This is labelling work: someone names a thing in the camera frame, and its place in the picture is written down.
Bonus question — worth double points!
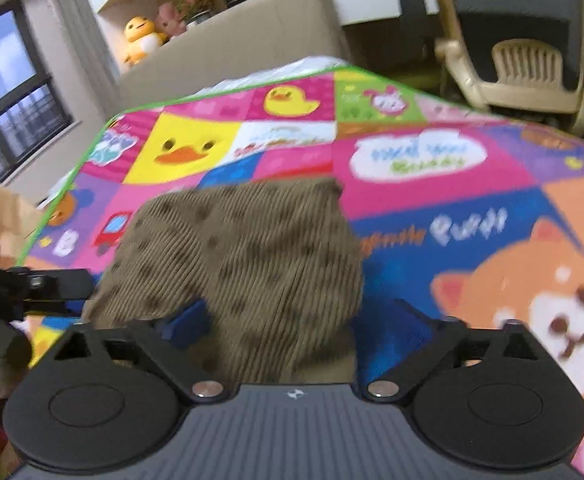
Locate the potted plant with flowers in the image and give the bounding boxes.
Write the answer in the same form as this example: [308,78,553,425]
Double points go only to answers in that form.
[175,0,215,28]

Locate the brown paper bag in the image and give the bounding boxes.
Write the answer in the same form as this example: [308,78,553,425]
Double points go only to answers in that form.
[0,185,42,268]

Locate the beige upholstered headboard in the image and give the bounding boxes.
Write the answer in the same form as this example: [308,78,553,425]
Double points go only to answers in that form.
[118,0,351,110]

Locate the beige mesh office chair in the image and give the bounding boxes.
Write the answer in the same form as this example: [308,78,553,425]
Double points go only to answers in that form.
[396,0,584,137]

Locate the dark framed window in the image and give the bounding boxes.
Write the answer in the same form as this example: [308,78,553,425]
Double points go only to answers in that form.
[0,0,73,182]

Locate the grey curtain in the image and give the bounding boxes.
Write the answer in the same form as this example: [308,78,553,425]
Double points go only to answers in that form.
[46,0,120,118]

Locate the olive polka dot corduroy garment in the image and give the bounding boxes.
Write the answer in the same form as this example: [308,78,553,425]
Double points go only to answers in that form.
[82,178,363,385]

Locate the yellow duck plush toy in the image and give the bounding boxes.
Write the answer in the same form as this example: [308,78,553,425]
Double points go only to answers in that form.
[123,16,168,66]

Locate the pink plush toy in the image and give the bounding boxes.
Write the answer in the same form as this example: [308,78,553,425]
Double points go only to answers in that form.
[155,2,187,39]

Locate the colourful cartoon play mat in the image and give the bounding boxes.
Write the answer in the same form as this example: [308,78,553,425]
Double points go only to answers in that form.
[16,66,584,480]

